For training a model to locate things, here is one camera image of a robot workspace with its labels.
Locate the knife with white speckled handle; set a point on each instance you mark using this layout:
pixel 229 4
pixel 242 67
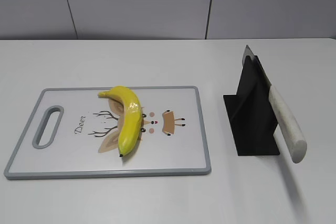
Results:
pixel 291 131

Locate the yellow plastic banana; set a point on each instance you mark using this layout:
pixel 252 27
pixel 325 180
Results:
pixel 132 112

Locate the black knife stand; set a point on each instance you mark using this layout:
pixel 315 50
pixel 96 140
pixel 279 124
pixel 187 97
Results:
pixel 252 119

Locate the white grey-rimmed cutting board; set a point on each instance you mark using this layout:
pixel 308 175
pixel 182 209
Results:
pixel 72 133

